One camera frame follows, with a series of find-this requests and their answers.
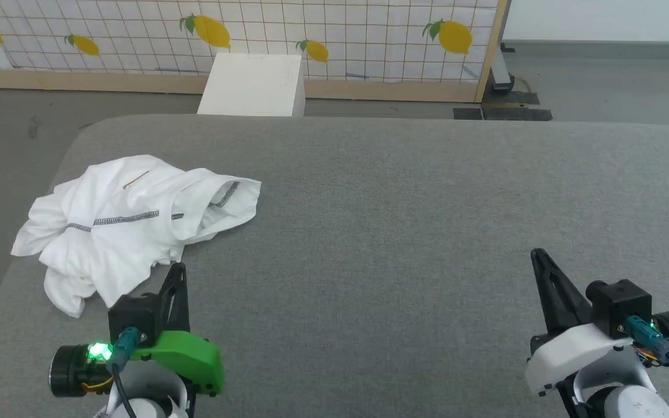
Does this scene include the white box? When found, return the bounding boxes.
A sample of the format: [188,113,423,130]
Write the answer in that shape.
[197,53,306,117]

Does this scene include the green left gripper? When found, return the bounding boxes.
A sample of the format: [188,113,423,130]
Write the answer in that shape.
[131,262,226,398]

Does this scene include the black cable with teal plug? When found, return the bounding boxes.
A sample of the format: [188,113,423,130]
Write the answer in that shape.
[107,327,141,418]
[627,316,669,404]

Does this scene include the white t-shirt with grey stitching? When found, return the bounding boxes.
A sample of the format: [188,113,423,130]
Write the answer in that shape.
[10,154,262,319]

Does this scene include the black floor mat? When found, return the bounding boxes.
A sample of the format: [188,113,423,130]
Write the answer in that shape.
[454,90,553,121]

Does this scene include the metal partition foot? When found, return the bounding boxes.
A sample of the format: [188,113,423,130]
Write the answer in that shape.
[489,43,516,95]

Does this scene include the lemon print partition panel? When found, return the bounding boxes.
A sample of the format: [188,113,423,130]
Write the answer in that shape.
[0,0,512,104]

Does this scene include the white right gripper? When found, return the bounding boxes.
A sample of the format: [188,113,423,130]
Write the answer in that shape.
[524,248,641,397]

